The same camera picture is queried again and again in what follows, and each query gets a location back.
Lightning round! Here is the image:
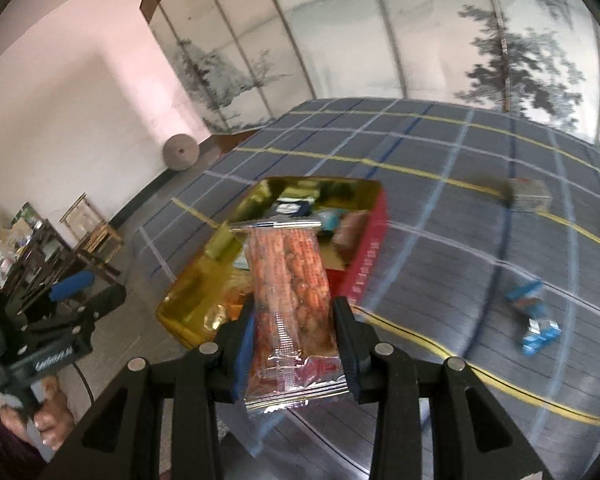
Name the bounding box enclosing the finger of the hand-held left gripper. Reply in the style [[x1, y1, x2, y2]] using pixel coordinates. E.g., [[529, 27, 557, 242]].
[[49, 269, 97, 305], [77, 284, 128, 328]]

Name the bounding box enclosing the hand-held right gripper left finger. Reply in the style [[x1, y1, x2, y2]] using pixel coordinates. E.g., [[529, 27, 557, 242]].
[[40, 305, 259, 480]]

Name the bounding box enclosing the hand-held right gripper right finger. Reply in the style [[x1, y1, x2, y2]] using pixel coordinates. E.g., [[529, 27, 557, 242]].
[[332, 296, 556, 480]]

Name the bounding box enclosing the red and gold tin box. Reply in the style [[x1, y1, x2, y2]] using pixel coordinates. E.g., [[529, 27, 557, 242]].
[[155, 176, 390, 352]]

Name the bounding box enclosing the person's left forearm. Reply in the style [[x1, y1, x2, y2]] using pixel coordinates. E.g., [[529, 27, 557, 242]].
[[0, 419, 48, 480]]

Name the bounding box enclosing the clear packet of dark snacks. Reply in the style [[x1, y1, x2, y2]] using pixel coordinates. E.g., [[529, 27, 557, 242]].
[[500, 177, 552, 212]]

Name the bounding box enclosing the person's left hand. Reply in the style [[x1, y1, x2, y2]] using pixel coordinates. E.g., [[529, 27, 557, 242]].
[[0, 376, 77, 455]]

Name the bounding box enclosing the dark wooden furniture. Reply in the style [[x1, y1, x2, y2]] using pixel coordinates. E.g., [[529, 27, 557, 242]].
[[0, 217, 83, 313]]

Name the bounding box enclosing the light wooden chair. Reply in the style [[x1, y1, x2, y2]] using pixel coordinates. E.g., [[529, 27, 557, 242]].
[[60, 192, 127, 286]]

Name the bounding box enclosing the grey checked tablecloth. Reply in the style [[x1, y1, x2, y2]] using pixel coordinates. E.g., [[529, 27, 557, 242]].
[[135, 96, 600, 480]]

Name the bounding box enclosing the painted folding screen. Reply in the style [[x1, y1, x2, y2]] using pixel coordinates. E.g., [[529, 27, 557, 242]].
[[139, 0, 600, 147]]

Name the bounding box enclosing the black cable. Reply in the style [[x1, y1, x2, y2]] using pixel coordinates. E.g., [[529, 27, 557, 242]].
[[71, 359, 95, 413]]

